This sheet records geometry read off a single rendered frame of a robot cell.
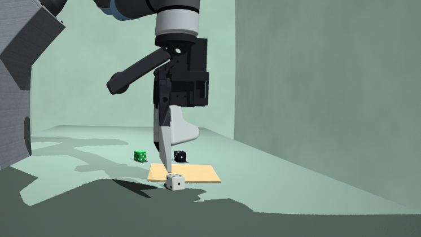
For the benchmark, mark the white die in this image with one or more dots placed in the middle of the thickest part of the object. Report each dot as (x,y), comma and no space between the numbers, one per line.
(175,182)

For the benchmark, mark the black die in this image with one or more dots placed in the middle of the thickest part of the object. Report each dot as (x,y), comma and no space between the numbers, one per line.
(180,156)

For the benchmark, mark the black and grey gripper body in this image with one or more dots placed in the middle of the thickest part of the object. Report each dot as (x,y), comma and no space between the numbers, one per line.
(181,73)

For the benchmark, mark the green die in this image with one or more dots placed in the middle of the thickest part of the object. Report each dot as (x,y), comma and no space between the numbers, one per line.
(139,155)

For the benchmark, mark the tan flat mat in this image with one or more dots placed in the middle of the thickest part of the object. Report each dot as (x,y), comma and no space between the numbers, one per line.
(192,173)

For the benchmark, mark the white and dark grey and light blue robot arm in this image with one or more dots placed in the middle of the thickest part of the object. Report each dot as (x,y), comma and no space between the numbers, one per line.
(173,16)

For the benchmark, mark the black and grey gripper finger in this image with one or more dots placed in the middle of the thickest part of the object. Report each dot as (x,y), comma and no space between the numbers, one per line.
(156,130)
(171,133)

